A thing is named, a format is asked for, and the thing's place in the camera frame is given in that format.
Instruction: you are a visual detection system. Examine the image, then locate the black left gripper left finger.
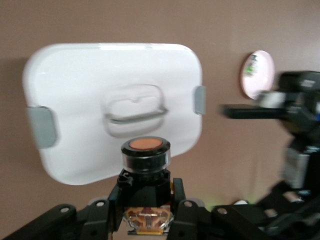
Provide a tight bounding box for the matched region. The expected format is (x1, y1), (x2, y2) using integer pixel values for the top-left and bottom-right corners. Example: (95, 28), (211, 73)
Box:
(0, 183), (125, 240)

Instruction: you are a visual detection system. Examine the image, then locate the white lidded storage box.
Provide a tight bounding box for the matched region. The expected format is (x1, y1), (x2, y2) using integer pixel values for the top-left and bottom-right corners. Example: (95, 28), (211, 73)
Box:
(22, 42), (207, 186)

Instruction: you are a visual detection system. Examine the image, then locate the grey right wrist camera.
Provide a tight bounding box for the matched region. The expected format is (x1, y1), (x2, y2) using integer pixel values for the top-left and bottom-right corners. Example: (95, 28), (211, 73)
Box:
(258, 90), (286, 106)

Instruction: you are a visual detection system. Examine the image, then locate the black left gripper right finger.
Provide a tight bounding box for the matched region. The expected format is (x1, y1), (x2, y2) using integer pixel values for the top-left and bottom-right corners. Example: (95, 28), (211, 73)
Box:
(166, 177), (272, 240)

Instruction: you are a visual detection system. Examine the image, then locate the pink round plate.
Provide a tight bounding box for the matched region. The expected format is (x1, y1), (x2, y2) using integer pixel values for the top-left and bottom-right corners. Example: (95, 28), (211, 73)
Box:
(240, 49), (275, 100)

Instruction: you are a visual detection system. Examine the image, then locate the black orange small motor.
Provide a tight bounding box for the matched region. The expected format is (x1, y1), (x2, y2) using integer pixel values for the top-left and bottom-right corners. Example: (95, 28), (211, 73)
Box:
(116, 136), (176, 236)

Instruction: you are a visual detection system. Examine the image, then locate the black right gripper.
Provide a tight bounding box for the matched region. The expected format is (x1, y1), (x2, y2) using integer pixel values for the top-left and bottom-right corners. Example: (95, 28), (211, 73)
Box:
(219, 70), (320, 141)

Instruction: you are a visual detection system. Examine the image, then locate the green and clear switch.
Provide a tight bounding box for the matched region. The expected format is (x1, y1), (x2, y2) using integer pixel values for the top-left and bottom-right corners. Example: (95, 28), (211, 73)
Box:
(245, 54), (260, 79)

